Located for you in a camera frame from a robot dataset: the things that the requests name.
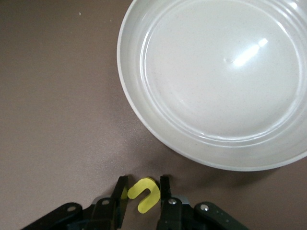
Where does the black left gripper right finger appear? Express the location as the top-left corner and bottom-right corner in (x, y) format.
(157, 175), (250, 230)

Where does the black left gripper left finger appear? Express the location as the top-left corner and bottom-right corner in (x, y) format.
(20, 176), (130, 230)

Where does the yellow foam letter u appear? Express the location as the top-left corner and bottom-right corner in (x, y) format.
(127, 177), (161, 214)

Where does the brown table cover mat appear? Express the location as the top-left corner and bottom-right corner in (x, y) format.
(0, 0), (307, 230)

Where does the white plate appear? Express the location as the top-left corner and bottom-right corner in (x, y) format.
(117, 0), (307, 172)

